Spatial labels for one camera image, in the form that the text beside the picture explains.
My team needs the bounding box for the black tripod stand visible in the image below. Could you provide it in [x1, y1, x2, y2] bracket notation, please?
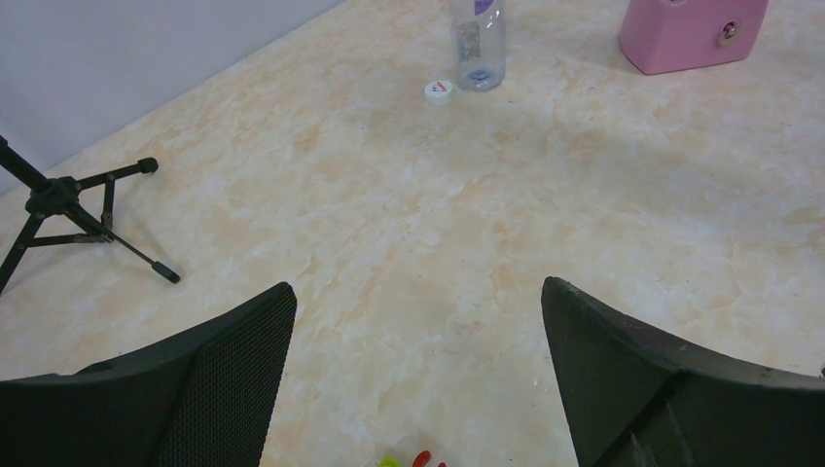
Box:
[1, 138, 180, 288]

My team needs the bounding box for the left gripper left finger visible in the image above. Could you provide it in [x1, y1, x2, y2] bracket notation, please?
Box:
[1, 282, 297, 466]

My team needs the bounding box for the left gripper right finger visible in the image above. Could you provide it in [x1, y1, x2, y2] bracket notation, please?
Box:
[541, 277, 824, 466]

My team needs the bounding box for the white Ganten bottle cap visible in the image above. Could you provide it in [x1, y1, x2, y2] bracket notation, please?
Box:
[424, 80, 454, 106]

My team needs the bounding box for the colourful toy block car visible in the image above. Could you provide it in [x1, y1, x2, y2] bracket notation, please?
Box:
[377, 449, 450, 467]

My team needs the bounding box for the clear plastic bottle white cap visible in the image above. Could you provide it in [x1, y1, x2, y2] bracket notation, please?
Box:
[448, 0, 507, 91]

